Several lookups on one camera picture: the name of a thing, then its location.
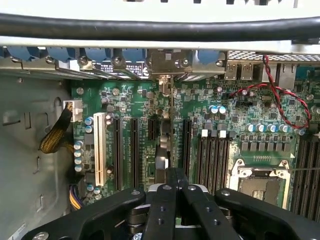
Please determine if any black RAM slot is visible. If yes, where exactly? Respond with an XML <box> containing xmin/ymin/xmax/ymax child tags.
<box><xmin>299</xmin><ymin>138</ymin><xmax>316</xmax><ymax>218</ymax></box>
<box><xmin>206</xmin><ymin>129</ymin><xmax>218</xmax><ymax>195</ymax></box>
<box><xmin>197</xmin><ymin>129</ymin><xmax>209</xmax><ymax>193</ymax></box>
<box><xmin>307</xmin><ymin>141</ymin><xmax>320</xmax><ymax>222</ymax></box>
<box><xmin>221</xmin><ymin>130</ymin><xmax>237</xmax><ymax>194</ymax></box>
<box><xmin>214</xmin><ymin>129</ymin><xmax>227</xmax><ymax>196</ymax></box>
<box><xmin>291</xmin><ymin>136</ymin><xmax>309</xmax><ymax>213</ymax></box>

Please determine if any long black expansion slot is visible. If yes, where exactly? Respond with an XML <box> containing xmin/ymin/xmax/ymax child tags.
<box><xmin>129</xmin><ymin>117</ymin><xmax>140</xmax><ymax>190</ymax></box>
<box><xmin>183</xmin><ymin>119</ymin><xmax>194</xmax><ymax>176</ymax></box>
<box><xmin>113</xmin><ymin>117</ymin><xmax>124</xmax><ymax>191</ymax></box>

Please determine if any white PCI expansion slot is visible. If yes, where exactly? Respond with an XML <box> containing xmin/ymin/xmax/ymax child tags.
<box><xmin>93</xmin><ymin>112</ymin><xmax>108</xmax><ymax>187</ymax></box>

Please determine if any thin metal locking lever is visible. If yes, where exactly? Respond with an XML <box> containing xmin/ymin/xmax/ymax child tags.
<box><xmin>273</xmin><ymin>167</ymin><xmax>320</xmax><ymax>173</ymax></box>

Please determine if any short black expansion slot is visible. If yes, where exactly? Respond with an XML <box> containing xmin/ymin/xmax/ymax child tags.
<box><xmin>147</xmin><ymin>118</ymin><xmax>159</xmax><ymax>141</ymax></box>

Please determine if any grey metal PC case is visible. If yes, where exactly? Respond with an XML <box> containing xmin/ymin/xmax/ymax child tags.
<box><xmin>0</xmin><ymin>0</ymin><xmax>320</xmax><ymax>240</ymax></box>

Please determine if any white power connector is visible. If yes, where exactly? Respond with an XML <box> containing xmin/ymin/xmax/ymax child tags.
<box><xmin>62</xmin><ymin>99</ymin><xmax>84</xmax><ymax>123</ymax></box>

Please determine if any green motherboard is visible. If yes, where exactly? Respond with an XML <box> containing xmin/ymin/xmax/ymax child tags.
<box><xmin>69</xmin><ymin>72</ymin><xmax>320</xmax><ymax>222</ymax></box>

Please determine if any silver USB port block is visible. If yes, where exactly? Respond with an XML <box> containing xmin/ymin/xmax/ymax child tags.
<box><xmin>224</xmin><ymin>61</ymin><xmax>255</xmax><ymax>81</ymax></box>

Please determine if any silver network port block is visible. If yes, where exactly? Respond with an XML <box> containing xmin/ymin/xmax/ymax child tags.
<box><xmin>260</xmin><ymin>61</ymin><xmax>299</xmax><ymax>91</ymax></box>

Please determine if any black sticker with white print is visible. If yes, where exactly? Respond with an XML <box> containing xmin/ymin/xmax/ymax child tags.
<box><xmin>92</xmin><ymin>63</ymin><xmax>150</xmax><ymax>78</ymax></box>

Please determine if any blue plastic slot clip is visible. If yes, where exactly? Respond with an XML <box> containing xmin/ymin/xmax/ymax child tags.
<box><xmin>46</xmin><ymin>46</ymin><xmax>77</xmax><ymax>61</ymax></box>
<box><xmin>121</xmin><ymin>47</ymin><xmax>148</xmax><ymax>62</ymax></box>
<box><xmin>84</xmin><ymin>46</ymin><xmax>112</xmax><ymax>62</ymax></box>
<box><xmin>6</xmin><ymin>46</ymin><xmax>32</xmax><ymax>61</ymax></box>
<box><xmin>198</xmin><ymin>49</ymin><xmax>220</xmax><ymax>66</ymax></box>

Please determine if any CPU socket with metal frame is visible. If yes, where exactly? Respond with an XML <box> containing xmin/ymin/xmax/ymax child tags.
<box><xmin>228</xmin><ymin>158</ymin><xmax>293</xmax><ymax>211</ymax></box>

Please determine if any multicolour wire bundle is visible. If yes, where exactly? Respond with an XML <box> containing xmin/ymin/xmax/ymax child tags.
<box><xmin>69</xmin><ymin>183</ymin><xmax>85</xmax><ymax>213</ymax></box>

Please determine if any yellow black braided power cable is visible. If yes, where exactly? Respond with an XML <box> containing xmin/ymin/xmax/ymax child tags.
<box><xmin>38</xmin><ymin>104</ymin><xmax>75</xmax><ymax>155</ymax></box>

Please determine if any red and black twisted wire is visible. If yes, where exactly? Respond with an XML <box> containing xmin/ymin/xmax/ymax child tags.
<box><xmin>228</xmin><ymin>54</ymin><xmax>313</xmax><ymax>130</ymax></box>

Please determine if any thick black cable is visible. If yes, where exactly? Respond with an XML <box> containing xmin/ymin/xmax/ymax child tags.
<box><xmin>0</xmin><ymin>12</ymin><xmax>320</xmax><ymax>43</ymax></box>

